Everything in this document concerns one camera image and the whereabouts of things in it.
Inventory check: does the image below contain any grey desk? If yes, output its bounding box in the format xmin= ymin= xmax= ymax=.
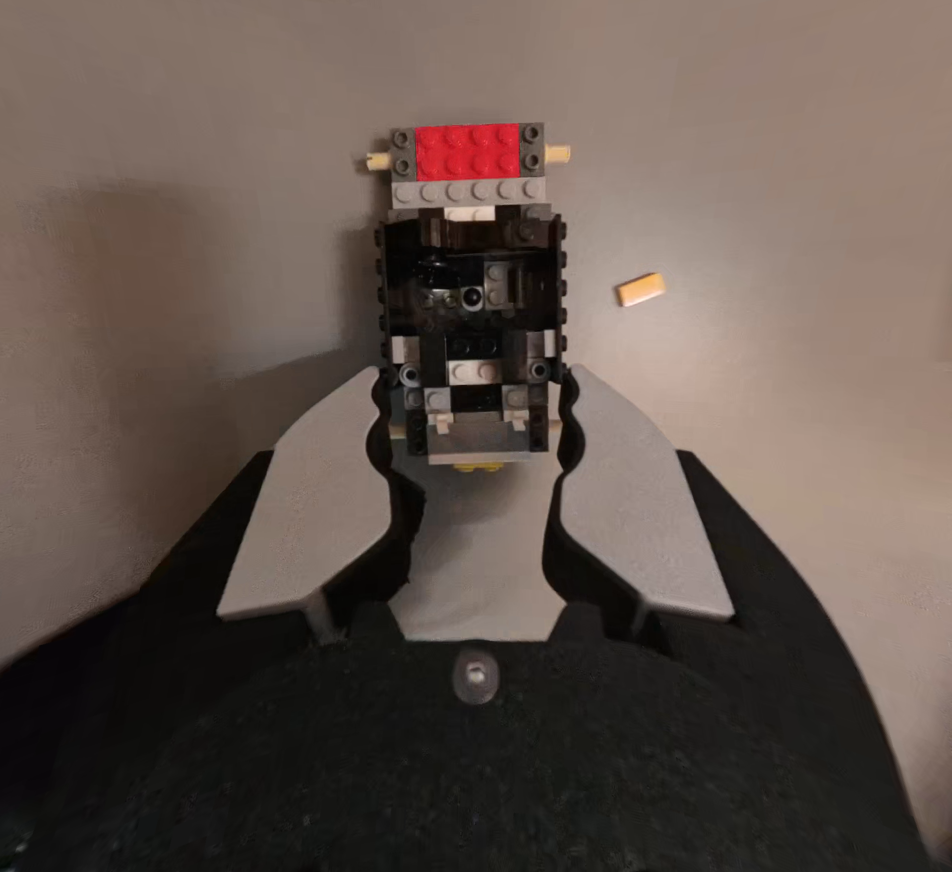
xmin=0 ymin=0 xmax=952 ymax=858

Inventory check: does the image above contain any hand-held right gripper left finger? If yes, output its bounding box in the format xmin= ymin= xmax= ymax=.
xmin=217 ymin=365 xmax=426 ymax=644

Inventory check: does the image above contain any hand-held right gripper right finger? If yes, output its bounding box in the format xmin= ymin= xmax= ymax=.
xmin=545 ymin=365 xmax=735 ymax=636

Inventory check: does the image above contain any orange toy tile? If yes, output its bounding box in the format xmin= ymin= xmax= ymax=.
xmin=614 ymin=271 xmax=666 ymax=308

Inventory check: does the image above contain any toy brick car chassis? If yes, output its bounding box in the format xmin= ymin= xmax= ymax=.
xmin=364 ymin=122 xmax=574 ymax=475

